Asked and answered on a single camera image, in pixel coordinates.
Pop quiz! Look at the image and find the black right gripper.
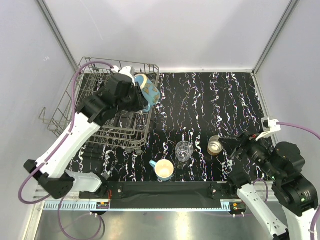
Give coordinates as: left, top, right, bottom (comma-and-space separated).
218, 128, 283, 181

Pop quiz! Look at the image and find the blue butterfly mug orange inside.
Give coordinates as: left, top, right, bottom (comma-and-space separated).
133, 74, 161, 112

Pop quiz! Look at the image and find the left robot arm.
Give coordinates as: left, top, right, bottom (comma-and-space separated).
24, 73, 148, 199

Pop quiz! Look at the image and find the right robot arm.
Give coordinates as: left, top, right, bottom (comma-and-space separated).
218, 133, 319, 240

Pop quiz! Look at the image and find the brown metal cup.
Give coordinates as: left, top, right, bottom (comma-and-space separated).
207, 136, 224, 156

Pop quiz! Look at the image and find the clear glass cup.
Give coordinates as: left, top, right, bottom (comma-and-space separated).
175, 141, 194, 163

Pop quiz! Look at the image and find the black marble pattern mat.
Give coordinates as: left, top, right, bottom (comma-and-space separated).
68, 72, 265, 182

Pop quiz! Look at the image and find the blue mug cream inside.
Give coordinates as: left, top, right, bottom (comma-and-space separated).
149, 159, 174, 182

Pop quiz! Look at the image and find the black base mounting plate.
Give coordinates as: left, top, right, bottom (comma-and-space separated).
79, 181, 240, 210

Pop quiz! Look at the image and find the grey wire dish rack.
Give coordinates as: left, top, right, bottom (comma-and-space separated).
38, 56, 160, 155

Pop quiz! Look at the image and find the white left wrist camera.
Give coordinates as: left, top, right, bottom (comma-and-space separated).
111, 65, 135, 81

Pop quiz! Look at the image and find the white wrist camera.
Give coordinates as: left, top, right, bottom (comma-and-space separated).
111, 65, 135, 81
255, 117, 281, 141

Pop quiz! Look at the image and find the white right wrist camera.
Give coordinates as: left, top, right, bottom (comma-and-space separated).
255, 117, 281, 141

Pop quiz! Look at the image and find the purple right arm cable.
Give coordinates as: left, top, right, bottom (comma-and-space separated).
276, 121, 320, 240

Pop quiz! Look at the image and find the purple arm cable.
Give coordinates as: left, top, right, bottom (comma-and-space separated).
19, 61, 116, 205
276, 121, 320, 240

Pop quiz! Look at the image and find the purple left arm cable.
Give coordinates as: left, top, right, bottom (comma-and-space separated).
19, 61, 116, 205

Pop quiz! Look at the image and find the white slotted cable duct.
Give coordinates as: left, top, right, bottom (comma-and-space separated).
43, 200, 111, 212

